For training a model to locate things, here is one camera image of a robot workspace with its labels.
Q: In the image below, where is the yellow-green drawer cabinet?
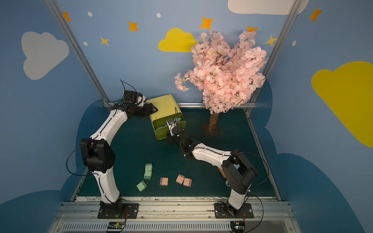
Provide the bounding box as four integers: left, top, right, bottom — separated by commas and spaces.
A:
146, 94, 183, 131

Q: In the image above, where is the green drawer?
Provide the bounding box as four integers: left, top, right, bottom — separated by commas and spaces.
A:
153, 114, 187, 141

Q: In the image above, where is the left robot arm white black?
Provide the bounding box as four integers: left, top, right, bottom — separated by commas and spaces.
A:
80, 103, 158, 204

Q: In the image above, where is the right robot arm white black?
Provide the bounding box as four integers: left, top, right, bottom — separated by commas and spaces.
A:
167, 124, 257, 212

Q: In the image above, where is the green toy shovel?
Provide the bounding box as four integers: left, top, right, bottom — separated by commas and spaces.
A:
218, 168, 226, 179

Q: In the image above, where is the pink plug left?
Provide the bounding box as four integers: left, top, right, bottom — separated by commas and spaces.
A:
158, 177, 169, 186

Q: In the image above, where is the green plug upper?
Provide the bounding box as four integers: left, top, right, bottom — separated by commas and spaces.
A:
145, 163, 153, 171

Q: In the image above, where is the green plug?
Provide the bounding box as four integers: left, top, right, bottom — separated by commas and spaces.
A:
145, 163, 153, 171
136, 180, 148, 192
143, 170, 153, 180

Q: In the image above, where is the green plug middle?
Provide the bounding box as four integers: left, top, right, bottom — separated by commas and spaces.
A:
143, 170, 153, 180

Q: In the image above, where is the green plug lower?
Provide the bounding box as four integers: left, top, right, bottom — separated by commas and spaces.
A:
136, 180, 148, 192

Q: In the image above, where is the pink blossom artificial tree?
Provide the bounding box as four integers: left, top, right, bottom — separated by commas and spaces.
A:
175, 31, 267, 135

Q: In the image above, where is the right circuit board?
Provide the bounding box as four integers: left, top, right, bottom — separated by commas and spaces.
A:
230, 221, 245, 233

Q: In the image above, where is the circuit board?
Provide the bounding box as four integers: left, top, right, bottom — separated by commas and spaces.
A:
230, 221, 245, 233
106, 222, 124, 233

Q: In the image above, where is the left circuit board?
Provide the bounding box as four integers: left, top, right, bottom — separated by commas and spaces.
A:
106, 222, 124, 233

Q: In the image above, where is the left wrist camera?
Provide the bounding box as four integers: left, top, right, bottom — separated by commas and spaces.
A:
121, 90, 145, 106

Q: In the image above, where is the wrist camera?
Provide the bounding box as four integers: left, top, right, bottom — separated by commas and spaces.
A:
167, 118, 179, 136
121, 90, 145, 106

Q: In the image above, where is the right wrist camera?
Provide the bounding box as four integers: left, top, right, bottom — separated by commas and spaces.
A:
167, 118, 179, 136

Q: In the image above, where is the aluminium back frame rail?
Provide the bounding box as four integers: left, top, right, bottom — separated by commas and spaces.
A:
103, 102, 256, 109

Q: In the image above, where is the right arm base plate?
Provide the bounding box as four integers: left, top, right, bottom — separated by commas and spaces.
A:
214, 202, 254, 219

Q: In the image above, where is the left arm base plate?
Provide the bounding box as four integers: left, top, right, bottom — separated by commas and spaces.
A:
97, 203, 139, 219

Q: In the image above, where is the left aluminium frame post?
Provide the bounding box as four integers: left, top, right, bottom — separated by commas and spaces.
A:
44, 0, 110, 103

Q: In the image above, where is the aluminium frame post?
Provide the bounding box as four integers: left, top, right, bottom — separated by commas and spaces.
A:
250, 0, 303, 103
44, 0, 110, 103

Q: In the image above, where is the aluminium front rail base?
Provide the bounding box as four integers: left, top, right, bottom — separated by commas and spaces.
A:
49, 197, 300, 233

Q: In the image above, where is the right aluminium frame post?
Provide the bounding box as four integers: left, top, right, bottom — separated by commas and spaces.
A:
250, 0, 303, 103

